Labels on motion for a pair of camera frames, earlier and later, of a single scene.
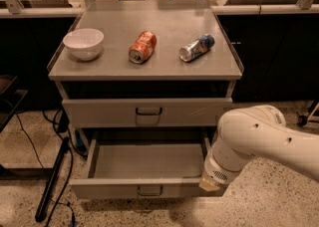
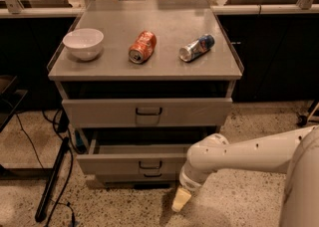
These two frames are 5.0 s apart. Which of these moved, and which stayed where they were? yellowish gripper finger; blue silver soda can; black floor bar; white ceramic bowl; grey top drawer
Moved: yellowish gripper finger
Stayed: blue silver soda can; black floor bar; white ceramic bowl; grey top drawer
